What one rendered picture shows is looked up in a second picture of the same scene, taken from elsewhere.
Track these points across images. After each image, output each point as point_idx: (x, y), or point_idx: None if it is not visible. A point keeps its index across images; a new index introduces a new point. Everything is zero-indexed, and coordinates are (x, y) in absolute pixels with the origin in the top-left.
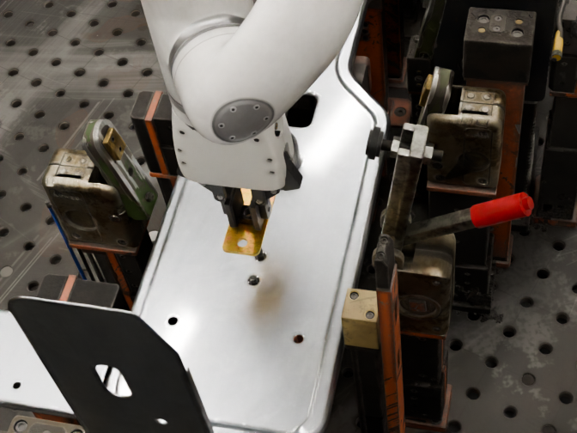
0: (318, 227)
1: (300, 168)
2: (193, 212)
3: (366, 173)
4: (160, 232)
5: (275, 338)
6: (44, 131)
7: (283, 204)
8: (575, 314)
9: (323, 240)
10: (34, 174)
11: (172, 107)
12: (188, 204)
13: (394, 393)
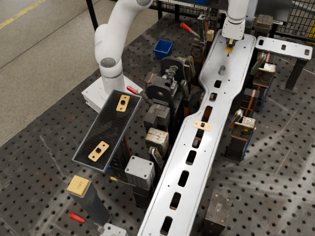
0: (215, 59)
1: (218, 70)
2: (242, 65)
3: (205, 67)
4: (248, 63)
5: (225, 42)
6: (292, 165)
7: (222, 64)
8: None
9: (215, 56)
10: (291, 151)
11: (244, 19)
12: (243, 67)
13: None
